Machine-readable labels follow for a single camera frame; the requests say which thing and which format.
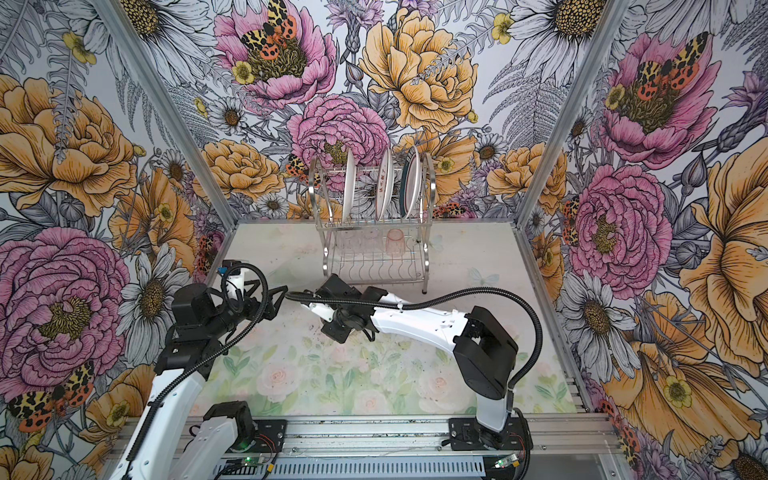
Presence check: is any aluminium front rail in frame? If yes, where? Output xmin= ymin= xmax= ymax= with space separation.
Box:
xmin=107 ymin=413 xmax=625 ymax=461

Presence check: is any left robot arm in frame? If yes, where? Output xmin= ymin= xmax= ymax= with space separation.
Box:
xmin=110 ymin=283 xmax=288 ymax=479

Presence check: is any clear drinking glass left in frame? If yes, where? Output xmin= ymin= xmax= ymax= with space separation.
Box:
xmin=337 ymin=229 xmax=362 ymax=255

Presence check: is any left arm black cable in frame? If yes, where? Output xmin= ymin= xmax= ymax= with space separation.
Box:
xmin=125 ymin=261 xmax=271 ymax=463

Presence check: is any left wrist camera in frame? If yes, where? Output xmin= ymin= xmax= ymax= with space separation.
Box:
xmin=218 ymin=259 xmax=245 ymax=302

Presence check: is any green rimmed plate right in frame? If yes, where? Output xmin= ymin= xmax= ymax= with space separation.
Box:
xmin=399 ymin=146 xmax=422 ymax=219

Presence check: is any pink drinking glass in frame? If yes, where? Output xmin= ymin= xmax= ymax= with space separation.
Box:
xmin=385 ymin=228 xmax=406 ymax=258

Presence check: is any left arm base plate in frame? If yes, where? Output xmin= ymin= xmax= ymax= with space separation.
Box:
xmin=235 ymin=419 xmax=288 ymax=454

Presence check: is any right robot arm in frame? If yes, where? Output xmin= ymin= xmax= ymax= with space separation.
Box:
xmin=305 ymin=275 xmax=518 ymax=449

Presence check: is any chrome two-tier dish rack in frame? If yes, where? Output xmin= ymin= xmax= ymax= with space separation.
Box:
xmin=308 ymin=147 xmax=437 ymax=294

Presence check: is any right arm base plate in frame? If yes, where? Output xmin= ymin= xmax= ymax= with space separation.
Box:
xmin=447 ymin=416 xmax=533 ymax=451

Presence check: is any green circuit board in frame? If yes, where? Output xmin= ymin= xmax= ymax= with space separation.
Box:
xmin=233 ymin=456 xmax=272 ymax=469

